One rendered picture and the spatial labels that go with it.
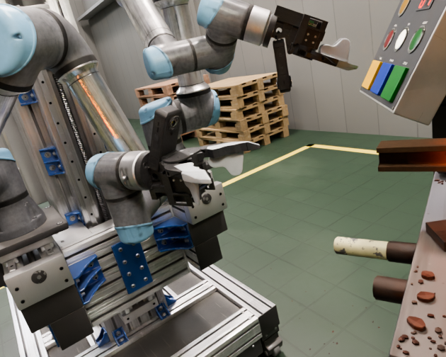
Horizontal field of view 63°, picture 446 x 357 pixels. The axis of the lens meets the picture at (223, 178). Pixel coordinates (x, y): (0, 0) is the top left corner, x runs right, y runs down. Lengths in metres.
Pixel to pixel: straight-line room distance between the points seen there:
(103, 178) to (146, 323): 0.94
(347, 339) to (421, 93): 1.07
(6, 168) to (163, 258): 0.54
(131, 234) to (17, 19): 0.43
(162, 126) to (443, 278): 0.43
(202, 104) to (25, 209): 0.60
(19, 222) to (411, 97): 0.98
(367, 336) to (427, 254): 1.24
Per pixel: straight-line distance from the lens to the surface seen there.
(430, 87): 0.86
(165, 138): 0.62
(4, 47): 0.75
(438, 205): 0.54
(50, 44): 0.80
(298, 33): 0.84
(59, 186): 1.30
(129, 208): 0.75
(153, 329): 1.56
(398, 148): 0.46
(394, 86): 0.89
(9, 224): 1.11
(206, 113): 1.22
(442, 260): 0.44
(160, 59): 0.86
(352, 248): 0.99
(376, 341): 1.65
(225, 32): 0.86
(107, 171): 0.73
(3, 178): 1.08
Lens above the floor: 1.16
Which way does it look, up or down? 19 degrees down
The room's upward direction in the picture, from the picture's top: 13 degrees counter-clockwise
